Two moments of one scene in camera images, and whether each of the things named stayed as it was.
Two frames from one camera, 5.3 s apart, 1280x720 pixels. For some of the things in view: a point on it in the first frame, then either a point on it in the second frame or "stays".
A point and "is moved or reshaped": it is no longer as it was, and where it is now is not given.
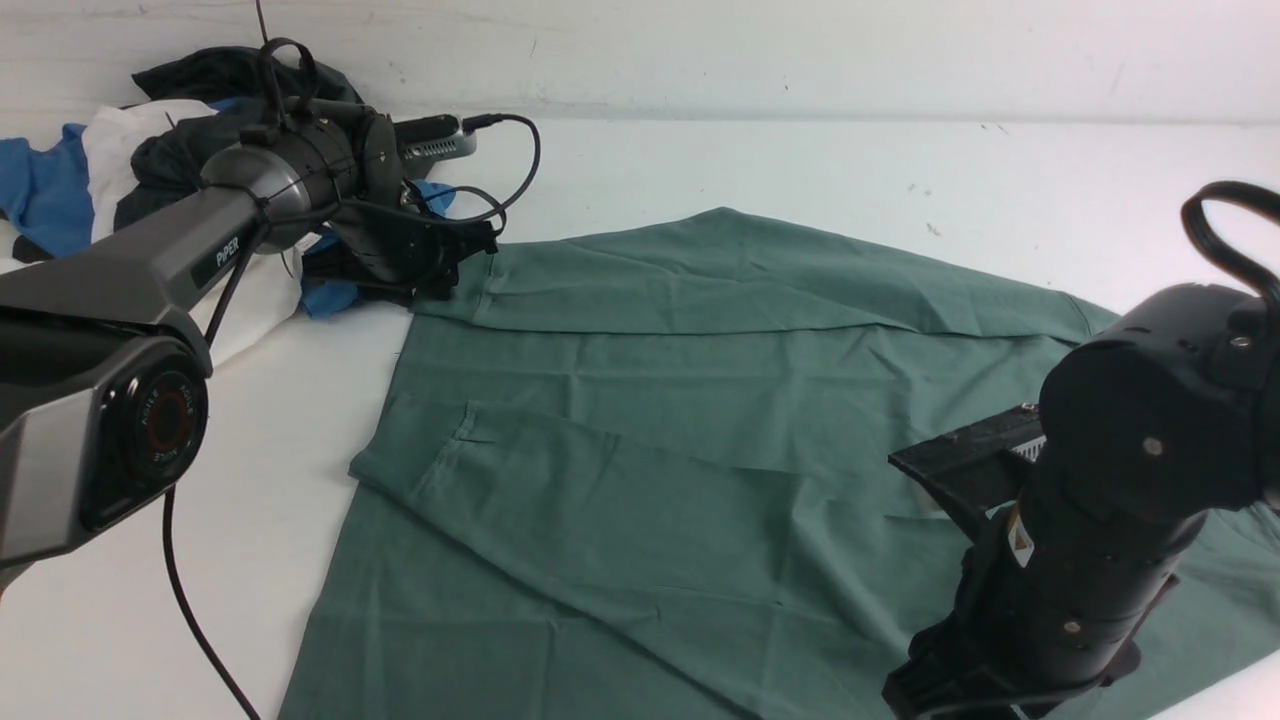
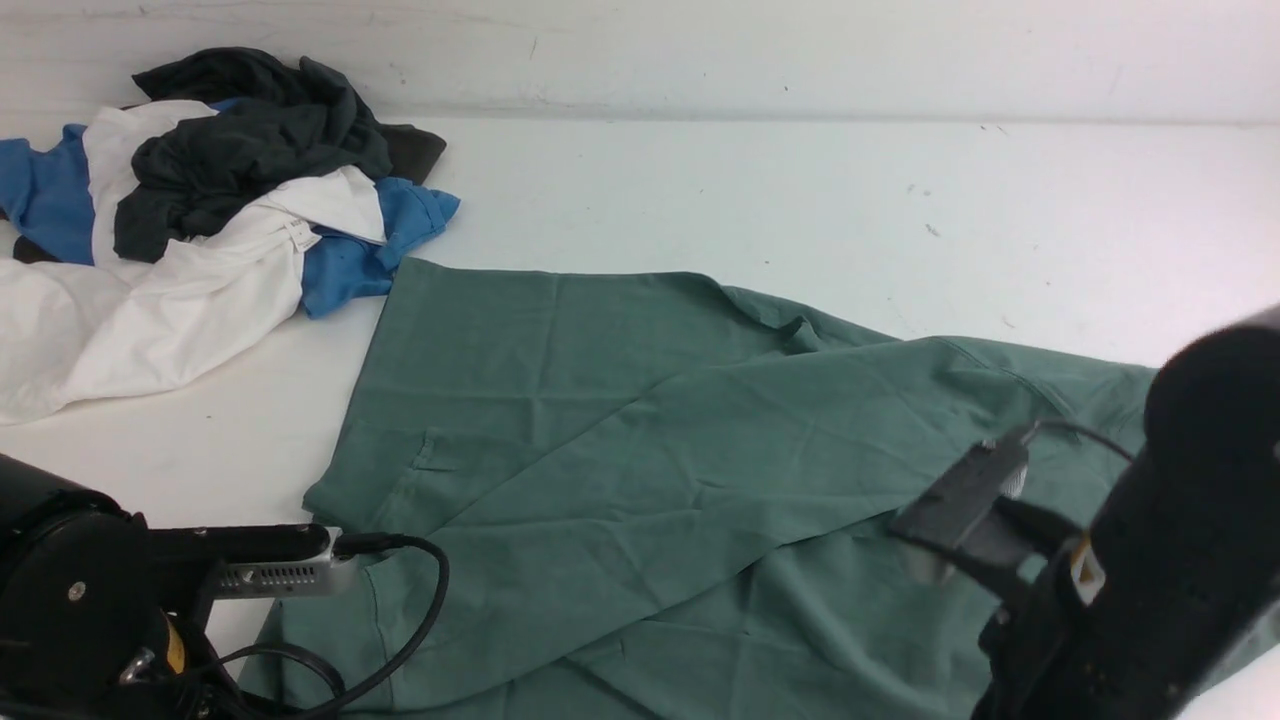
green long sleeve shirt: (650, 476) is moved or reshaped
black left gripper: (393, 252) -> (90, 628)
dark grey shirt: (170, 154) stays
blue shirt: (45, 204) stays
